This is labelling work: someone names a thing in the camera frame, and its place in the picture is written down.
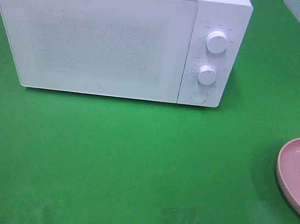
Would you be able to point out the white microwave door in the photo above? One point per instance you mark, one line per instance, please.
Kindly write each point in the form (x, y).
(123, 48)

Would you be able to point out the white microwave oven body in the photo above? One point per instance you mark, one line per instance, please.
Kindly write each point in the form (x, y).
(229, 16)

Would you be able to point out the green table mat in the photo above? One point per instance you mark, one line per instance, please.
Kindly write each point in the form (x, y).
(81, 159)

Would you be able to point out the white microwave knob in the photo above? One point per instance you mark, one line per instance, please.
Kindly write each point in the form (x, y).
(207, 74)
(216, 42)

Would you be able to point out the upper white microwave knob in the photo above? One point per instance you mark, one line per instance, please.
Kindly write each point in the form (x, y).
(216, 42)

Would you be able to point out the round white door button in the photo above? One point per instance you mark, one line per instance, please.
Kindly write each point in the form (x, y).
(199, 96)

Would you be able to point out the lower white microwave knob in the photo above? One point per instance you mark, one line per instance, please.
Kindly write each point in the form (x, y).
(207, 74)

